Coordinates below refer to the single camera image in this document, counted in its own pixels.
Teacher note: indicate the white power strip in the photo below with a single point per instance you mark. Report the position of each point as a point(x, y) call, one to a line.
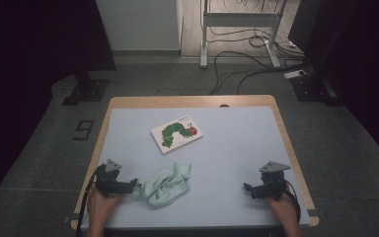
point(294, 74)

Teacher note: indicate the white caterpillar picture book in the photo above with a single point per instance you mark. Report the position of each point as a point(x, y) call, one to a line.
point(177, 131)

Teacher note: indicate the white partition panel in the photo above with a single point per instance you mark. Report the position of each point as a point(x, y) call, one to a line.
point(138, 23)

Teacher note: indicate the person's right hand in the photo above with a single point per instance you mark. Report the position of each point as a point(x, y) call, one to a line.
point(286, 210)

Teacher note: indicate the white metal desk frame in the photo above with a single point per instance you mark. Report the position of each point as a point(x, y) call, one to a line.
point(237, 19)

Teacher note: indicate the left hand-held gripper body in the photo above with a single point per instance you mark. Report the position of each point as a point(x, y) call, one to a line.
point(110, 186)

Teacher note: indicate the light grey table mat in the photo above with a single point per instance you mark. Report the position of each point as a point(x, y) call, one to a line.
point(138, 131)

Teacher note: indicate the wooden table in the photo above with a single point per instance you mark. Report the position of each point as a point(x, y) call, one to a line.
point(177, 100)

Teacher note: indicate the dark curtain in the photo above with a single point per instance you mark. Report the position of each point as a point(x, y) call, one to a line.
point(29, 65)
point(368, 65)

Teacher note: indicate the black tape strip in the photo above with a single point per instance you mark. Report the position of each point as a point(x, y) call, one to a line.
point(74, 217)
point(314, 213)

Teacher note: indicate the person's left hand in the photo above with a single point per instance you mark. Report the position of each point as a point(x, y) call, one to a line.
point(98, 207)

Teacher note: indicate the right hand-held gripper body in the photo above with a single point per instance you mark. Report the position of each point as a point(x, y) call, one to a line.
point(273, 186)

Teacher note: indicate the light green cloth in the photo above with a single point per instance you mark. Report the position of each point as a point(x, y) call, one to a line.
point(164, 187)

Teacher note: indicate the black stand base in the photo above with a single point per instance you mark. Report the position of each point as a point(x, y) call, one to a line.
point(89, 90)
point(309, 90)

